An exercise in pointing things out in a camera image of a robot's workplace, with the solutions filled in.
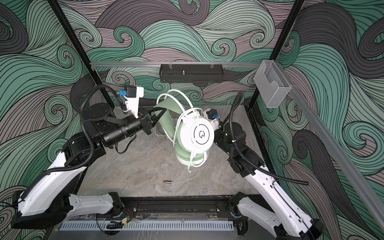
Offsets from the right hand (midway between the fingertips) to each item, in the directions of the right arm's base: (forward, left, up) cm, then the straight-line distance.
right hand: (200, 121), depth 63 cm
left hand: (-6, +12, +15) cm, 21 cm away
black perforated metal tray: (+44, +4, -4) cm, 44 cm away
